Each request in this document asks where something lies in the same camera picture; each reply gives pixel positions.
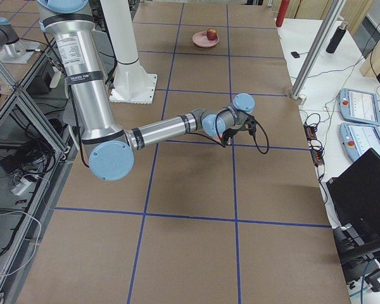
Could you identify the pink plate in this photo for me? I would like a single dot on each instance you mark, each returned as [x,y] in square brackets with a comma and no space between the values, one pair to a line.
[203,40]

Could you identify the black laptop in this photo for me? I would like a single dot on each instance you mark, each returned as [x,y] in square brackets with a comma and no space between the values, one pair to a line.
[356,192]

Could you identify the black phone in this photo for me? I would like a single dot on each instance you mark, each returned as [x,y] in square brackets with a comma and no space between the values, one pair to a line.
[295,54]

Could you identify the black water bottle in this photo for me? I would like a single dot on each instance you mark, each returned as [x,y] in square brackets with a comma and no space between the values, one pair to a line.
[336,38]

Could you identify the pink bowl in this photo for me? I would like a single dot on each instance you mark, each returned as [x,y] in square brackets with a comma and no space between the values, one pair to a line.
[218,137]

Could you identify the far orange usb hub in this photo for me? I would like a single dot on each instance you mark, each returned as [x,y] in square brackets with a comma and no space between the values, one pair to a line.
[310,132]

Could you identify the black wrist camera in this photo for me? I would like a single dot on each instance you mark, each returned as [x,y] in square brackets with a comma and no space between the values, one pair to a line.
[251,126]

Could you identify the far teach pendant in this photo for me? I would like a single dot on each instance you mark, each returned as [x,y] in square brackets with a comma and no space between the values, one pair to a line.
[359,106]

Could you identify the white power adapter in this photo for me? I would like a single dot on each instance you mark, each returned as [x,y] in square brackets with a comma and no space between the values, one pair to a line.
[21,186]

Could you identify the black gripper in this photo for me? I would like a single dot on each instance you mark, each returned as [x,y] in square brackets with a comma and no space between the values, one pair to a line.
[229,133]

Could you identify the teach pendant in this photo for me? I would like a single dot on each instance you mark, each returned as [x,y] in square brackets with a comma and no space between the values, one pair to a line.
[359,106]
[357,138]

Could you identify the near orange usb hub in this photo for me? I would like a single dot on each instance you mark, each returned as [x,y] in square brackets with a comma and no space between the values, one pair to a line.
[317,157]

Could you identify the aluminium side frame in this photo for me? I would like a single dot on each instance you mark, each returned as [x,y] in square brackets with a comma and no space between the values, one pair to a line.
[35,145]

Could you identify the red apple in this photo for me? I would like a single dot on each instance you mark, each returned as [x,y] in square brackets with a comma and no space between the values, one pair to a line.
[211,34]

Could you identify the brown table mat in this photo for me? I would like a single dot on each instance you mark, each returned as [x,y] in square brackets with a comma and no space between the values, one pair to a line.
[194,222]

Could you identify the orange usb hub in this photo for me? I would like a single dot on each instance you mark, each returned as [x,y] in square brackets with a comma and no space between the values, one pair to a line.
[310,132]
[317,157]

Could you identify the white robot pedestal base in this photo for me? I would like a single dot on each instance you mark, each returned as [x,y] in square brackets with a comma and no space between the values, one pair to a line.
[132,84]

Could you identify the aluminium frame post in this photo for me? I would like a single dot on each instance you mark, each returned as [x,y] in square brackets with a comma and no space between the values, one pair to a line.
[314,51]

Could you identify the red bottle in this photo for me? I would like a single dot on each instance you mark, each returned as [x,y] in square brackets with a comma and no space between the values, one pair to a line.
[282,13]

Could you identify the near teach pendant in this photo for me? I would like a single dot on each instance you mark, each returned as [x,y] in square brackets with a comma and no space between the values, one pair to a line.
[357,138]

